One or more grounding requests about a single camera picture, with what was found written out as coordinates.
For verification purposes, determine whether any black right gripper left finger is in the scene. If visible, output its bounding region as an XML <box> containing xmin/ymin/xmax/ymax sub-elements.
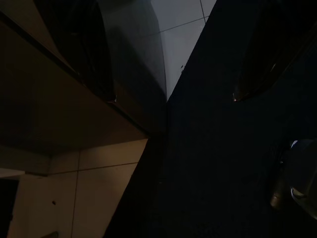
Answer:
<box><xmin>34</xmin><ymin>0</ymin><xmax>117</xmax><ymax>102</ymax></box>

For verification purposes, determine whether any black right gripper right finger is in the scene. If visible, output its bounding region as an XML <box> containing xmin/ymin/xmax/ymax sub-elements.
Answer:
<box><xmin>232</xmin><ymin>14</ymin><xmax>317</xmax><ymax>102</ymax></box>

